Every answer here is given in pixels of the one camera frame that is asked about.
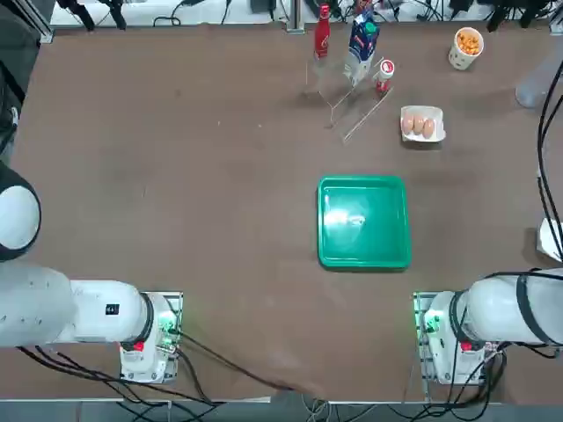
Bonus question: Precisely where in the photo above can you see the aluminium profile post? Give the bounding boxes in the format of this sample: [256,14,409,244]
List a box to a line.
[285,0,307,33]

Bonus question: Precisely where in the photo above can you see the thin white cable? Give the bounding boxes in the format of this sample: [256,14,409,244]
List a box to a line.
[302,389,332,422]

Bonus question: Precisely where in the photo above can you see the white bottle with red cap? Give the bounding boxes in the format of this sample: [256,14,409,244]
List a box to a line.
[372,59,396,95]

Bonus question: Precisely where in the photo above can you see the black tripod legs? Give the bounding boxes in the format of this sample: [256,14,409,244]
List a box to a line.
[55,0,128,32]

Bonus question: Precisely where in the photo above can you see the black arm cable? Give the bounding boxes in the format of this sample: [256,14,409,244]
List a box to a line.
[537,55,563,261]

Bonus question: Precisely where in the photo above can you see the blue white milk carton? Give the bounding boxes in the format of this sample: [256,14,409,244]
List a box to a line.
[342,11,381,87]

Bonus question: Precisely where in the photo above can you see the clear acrylic shelf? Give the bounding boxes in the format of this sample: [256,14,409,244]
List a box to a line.
[303,51,395,144]

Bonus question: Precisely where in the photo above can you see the green plastic tray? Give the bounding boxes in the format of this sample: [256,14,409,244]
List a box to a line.
[317,175,413,271]

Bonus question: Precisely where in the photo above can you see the black base cable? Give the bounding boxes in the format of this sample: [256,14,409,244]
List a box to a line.
[174,330,304,393]

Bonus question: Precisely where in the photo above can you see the paper cup of orange snacks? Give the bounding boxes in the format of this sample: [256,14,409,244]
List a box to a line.
[448,26,486,72]

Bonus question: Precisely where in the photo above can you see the black cable bundle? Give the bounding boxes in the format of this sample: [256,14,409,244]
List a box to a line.
[16,345,226,406]

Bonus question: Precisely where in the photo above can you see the red drink bottle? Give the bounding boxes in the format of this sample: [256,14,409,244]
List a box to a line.
[312,4,333,62]

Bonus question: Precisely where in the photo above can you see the white egg box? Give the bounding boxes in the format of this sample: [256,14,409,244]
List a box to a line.
[398,105,448,144]

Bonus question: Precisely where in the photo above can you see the aluminium frame rail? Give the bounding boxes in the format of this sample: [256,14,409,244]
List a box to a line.
[16,0,55,44]

